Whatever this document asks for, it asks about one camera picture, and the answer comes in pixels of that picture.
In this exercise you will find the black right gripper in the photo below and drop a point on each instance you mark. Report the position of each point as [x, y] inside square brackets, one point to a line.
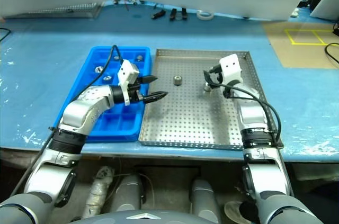
[215, 70]

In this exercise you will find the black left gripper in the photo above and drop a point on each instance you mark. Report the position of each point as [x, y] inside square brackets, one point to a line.
[134, 94]

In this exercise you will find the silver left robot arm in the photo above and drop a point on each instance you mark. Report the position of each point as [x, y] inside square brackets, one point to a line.
[79, 107]

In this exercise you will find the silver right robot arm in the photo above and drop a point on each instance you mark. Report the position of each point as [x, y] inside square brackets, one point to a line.
[251, 112]

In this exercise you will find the blue plastic compartment tray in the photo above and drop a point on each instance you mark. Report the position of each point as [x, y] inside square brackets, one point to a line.
[116, 126]

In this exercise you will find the perforated stainless steel tray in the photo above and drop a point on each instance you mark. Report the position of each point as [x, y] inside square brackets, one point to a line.
[185, 118]

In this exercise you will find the white tape roll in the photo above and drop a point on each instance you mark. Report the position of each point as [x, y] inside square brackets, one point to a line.
[205, 15]

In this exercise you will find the black clip part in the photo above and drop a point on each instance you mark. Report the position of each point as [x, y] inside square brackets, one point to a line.
[173, 14]
[183, 14]

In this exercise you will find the black tools on table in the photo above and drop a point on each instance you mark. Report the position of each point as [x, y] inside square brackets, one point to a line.
[158, 14]

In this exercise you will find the brown cardboard mat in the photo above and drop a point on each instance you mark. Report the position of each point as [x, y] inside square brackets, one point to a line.
[299, 54]

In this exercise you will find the small white block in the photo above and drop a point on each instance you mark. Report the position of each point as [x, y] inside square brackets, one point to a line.
[294, 13]

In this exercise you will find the grey rounded cylinder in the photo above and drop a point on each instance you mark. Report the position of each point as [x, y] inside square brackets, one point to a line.
[129, 195]
[205, 197]

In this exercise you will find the foil wrapped pipe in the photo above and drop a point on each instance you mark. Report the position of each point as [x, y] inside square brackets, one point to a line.
[98, 189]

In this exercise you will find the perforated metal rack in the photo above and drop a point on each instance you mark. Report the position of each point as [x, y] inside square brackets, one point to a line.
[66, 9]

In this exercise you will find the grey robot torso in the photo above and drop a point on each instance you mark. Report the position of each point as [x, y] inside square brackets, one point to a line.
[143, 218]

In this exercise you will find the white round disc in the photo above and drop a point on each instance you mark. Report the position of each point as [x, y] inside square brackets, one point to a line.
[233, 208]

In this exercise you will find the white board panel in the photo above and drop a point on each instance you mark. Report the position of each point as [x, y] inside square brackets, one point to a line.
[327, 4]

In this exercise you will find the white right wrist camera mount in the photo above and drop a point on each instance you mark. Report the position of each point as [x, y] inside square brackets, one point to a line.
[230, 67]

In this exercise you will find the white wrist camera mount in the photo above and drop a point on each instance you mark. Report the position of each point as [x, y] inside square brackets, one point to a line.
[230, 67]
[126, 71]

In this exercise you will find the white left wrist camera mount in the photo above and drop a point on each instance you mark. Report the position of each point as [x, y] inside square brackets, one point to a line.
[126, 71]

